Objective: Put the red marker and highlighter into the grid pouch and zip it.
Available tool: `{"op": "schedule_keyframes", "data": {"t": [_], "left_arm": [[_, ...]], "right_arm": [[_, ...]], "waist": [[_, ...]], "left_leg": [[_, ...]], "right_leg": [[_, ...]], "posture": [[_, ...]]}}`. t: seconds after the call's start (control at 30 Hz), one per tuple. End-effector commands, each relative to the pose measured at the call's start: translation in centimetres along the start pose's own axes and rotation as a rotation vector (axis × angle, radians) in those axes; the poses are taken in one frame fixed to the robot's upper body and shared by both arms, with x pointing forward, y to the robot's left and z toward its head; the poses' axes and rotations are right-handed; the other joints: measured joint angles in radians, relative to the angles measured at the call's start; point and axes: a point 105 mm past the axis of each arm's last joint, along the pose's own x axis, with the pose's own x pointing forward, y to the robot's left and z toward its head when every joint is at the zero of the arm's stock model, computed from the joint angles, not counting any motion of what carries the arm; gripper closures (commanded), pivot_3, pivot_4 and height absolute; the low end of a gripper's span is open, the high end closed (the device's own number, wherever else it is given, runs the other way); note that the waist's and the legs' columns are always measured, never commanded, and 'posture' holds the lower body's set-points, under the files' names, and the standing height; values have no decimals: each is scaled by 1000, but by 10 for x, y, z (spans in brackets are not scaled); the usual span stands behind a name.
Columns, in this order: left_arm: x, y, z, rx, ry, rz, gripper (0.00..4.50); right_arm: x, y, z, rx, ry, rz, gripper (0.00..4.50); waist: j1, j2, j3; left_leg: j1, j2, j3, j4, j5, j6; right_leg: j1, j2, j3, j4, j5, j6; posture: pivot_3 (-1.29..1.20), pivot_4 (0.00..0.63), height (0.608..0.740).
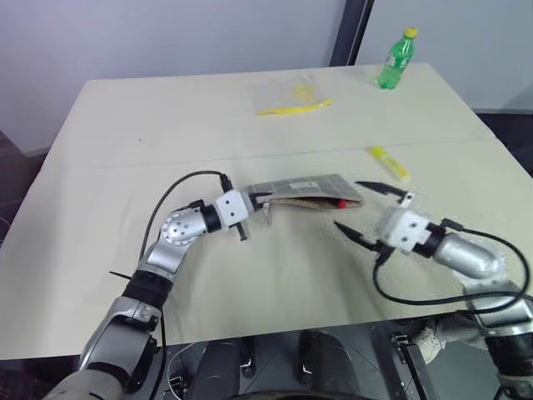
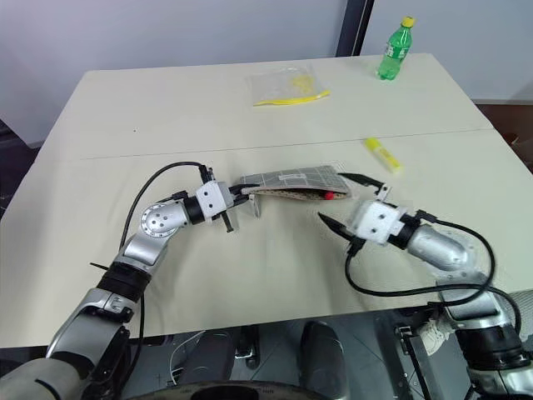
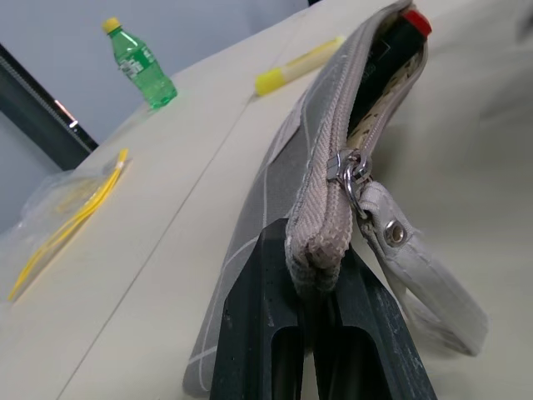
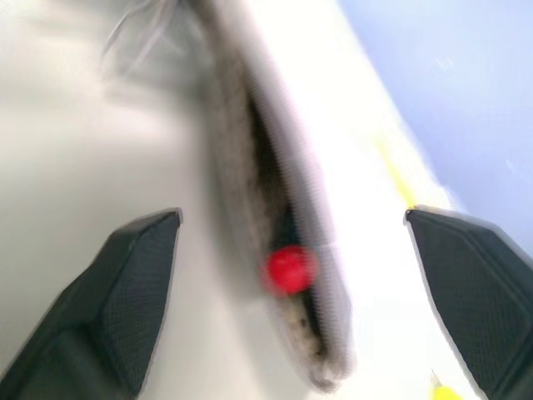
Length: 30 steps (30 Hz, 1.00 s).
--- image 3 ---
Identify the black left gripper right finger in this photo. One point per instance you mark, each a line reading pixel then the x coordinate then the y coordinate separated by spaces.
pixel 375 333

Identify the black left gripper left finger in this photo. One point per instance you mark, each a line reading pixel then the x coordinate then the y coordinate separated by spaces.
pixel 245 325

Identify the grey grid zipper pouch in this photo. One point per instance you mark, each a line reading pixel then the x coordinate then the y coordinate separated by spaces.
pixel 333 137

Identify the black marker with red cap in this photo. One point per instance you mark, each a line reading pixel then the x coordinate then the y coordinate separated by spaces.
pixel 395 50

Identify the clear zip bag yellow seal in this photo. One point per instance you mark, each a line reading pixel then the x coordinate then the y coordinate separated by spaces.
pixel 62 208

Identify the yellow highlighter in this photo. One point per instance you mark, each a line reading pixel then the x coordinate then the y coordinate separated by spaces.
pixel 291 68

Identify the green plastic bottle yellow cap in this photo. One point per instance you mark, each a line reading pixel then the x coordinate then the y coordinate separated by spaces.
pixel 141 66

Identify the black metal frame post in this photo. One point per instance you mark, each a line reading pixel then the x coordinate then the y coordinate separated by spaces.
pixel 37 108

